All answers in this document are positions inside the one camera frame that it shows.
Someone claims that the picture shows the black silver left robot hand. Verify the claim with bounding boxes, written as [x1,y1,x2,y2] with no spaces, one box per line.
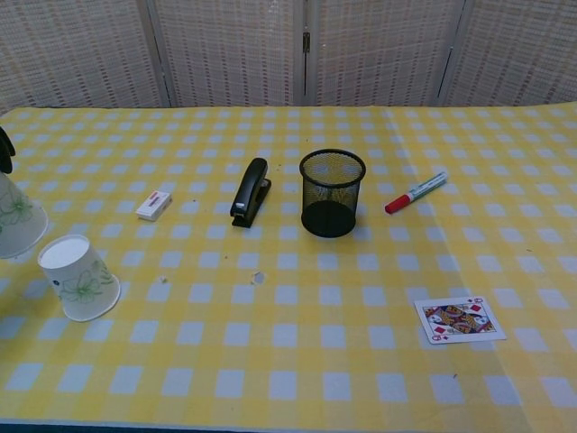
[0,125,16,175]

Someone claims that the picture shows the white paper cup green flowers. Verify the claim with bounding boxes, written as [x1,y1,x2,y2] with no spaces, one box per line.
[0,170,50,261]
[37,233,123,323]

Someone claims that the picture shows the beige woven screen panel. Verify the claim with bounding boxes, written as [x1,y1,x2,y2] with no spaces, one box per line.
[0,0,176,115]
[146,0,306,108]
[305,0,472,108]
[437,0,577,108]

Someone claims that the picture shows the white eraser red label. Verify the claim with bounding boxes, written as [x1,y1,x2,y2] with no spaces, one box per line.
[135,189,174,223]

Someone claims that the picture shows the black stapler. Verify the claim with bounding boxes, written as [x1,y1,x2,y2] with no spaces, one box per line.
[230,157,273,228]

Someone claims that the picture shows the yellow white checked tablecloth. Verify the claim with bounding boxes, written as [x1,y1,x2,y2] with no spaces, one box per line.
[0,104,577,433]

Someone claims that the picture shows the black mesh pen holder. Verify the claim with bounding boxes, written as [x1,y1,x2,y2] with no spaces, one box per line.
[298,149,367,238]

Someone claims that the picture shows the red capped whiteboard marker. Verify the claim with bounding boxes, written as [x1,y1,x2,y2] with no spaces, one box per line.
[384,170,450,215]

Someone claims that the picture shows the queen of diamonds playing card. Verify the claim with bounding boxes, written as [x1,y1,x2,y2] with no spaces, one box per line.
[413,296,508,345]

